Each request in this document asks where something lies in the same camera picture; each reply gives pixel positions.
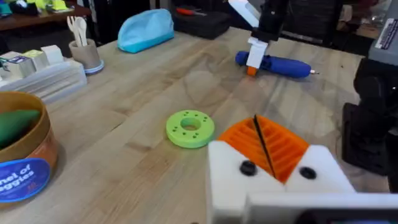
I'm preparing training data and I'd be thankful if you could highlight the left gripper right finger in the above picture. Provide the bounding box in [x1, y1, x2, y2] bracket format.
[256, 115, 356, 193]

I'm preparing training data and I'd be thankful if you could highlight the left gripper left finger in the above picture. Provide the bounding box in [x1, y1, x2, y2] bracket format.
[207, 114, 285, 224]

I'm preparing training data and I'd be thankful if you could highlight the blue electric screwdriver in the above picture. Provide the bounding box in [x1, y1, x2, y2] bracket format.
[234, 50, 320, 79]

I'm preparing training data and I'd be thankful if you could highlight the flat wrist plate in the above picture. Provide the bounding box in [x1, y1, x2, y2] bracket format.
[228, 0, 261, 28]

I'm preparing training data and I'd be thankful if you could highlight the green disc with holes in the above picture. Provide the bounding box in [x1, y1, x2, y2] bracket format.
[165, 109, 216, 149]

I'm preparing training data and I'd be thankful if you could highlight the black tool case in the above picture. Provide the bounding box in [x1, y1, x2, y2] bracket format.
[172, 10, 231, 40]

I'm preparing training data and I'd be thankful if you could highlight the light blue zip bag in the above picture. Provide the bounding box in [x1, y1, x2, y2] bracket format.
[116, 8, 175, 54]

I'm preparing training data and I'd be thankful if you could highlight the grey cup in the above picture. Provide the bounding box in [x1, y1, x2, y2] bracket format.
[68, 38, 105, 75]

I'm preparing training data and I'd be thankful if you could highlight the pale wooden spoon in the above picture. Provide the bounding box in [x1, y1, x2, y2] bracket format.
[75, 16, 88, 47]

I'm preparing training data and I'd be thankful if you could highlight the pale wooden fork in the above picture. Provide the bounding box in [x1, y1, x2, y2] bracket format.
[66, 15, 82, 47]

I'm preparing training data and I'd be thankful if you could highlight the brown tub of toy vegetables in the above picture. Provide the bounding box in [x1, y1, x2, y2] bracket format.
[0, 90, 59, 210]

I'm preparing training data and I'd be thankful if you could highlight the yellow-green heap of items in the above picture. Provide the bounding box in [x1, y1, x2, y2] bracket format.
[25, 0, 70, 13]

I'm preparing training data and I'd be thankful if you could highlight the clear box with small boxes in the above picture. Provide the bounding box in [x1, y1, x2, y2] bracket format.
[0, 44, 88, 105]

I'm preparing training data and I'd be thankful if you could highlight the brown side table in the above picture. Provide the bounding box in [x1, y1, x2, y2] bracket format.
[0, 4, 93, 32]

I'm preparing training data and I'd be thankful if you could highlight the red handled tool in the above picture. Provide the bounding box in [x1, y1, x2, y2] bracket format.
[175, 7, 208, 17]

